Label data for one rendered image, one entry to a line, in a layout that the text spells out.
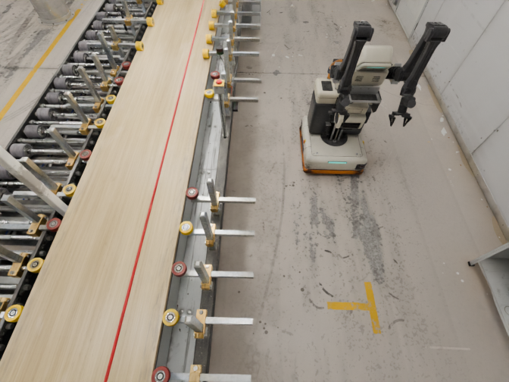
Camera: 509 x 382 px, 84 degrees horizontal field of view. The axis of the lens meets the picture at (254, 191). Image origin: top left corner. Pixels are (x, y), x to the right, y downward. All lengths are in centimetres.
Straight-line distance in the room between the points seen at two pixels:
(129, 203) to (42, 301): 67
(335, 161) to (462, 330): 173
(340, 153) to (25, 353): 271
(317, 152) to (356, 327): 159
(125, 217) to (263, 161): 173
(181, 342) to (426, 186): 275
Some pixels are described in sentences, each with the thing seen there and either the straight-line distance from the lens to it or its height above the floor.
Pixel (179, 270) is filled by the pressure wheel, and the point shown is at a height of 90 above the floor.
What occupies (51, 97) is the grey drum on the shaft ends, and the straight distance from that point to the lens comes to 308.
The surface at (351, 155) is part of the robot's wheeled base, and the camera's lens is 299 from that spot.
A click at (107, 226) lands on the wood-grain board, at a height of 90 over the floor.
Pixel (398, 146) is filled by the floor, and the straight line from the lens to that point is 369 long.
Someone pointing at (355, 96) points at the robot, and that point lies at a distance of 239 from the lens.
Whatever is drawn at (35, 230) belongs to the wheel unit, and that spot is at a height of 87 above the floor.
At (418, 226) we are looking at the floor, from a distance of 315.
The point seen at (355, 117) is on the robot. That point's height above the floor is 80.
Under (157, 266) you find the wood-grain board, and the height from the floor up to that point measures 90.
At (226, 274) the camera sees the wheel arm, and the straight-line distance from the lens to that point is 170.
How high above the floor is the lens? 245
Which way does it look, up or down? 57 degrees down
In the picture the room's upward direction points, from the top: 1 degrees clockwise
